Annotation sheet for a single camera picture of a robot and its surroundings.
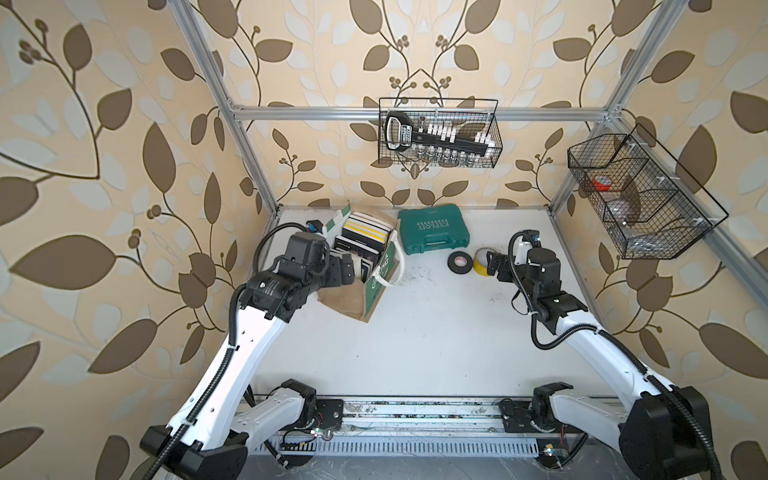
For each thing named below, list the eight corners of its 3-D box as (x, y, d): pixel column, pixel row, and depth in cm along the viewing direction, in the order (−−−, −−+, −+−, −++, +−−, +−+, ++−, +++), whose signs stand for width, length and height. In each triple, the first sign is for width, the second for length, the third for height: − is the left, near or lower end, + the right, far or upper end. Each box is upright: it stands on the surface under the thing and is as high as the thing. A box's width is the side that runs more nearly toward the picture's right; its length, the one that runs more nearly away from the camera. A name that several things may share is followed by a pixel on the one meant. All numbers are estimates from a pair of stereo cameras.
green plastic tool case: (404, 254, 107) (405, 247, 104) (397, 216, 119) (397, 208, 116) (470, 247, 109) (472, 240, 106) (456, 210, 122) (458, 202, 118)
